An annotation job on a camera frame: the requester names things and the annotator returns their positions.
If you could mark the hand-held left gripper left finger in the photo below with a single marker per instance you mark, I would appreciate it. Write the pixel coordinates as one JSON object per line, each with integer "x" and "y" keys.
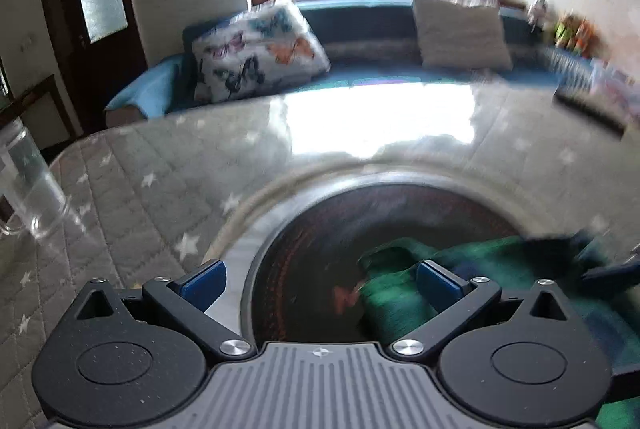
{"x": 202, "y": 285}

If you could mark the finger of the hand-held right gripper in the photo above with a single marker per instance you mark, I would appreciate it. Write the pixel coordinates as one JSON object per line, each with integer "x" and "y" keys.
{"x": 612, "y": 274}

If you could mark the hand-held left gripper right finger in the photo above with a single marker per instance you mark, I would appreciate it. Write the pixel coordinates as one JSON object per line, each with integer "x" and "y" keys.
{"x": 440, "y": 286}

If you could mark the green blue plaid shirt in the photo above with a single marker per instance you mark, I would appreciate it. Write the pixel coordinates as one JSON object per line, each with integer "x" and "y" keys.
{"x": 395, "y": 309}

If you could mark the round dark table inset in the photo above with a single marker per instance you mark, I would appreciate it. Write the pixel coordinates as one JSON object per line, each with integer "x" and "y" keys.
{"x": 310, "y": 254}

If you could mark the black remote control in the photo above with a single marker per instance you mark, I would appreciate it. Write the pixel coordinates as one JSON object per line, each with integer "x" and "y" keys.
{"x": 590, "y": 109}

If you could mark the clear plastic storage box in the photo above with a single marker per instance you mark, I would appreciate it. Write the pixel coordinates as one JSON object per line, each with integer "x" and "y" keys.
{"x": 617, "y": 84}

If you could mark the light blue cloth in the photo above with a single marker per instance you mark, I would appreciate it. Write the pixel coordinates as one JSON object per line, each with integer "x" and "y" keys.
{"x": 147, "y": 84}

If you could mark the butterfly print pillow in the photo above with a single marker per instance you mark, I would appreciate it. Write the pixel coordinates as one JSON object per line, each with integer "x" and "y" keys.
{"x": 255, "y": 54}

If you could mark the orange stuffed toy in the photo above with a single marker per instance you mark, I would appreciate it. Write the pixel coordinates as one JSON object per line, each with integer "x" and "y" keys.
{"x": 585, "y": 36}

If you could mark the wooden cabinet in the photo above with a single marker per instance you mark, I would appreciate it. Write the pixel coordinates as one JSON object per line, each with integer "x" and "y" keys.
{"x": 40, "y": 109}

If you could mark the teal sofa bench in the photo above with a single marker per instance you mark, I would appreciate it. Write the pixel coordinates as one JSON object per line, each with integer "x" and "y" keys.
{"x": 370, "y": 54}

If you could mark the yellow green stuffed toy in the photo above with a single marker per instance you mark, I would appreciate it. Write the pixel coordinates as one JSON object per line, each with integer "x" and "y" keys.
{"x": 564, "y": 33}

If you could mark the grey pillow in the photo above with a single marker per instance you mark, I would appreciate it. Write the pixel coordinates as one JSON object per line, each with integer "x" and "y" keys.
{"x": 460, "y": 31}

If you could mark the white black stuffed toy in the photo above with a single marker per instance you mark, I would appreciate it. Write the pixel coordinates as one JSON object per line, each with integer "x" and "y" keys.
{"x": 538, "y": 11}

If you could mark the dark wooden glass door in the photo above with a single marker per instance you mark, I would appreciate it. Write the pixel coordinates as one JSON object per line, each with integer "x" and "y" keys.
{"x": 95, "y": 9}

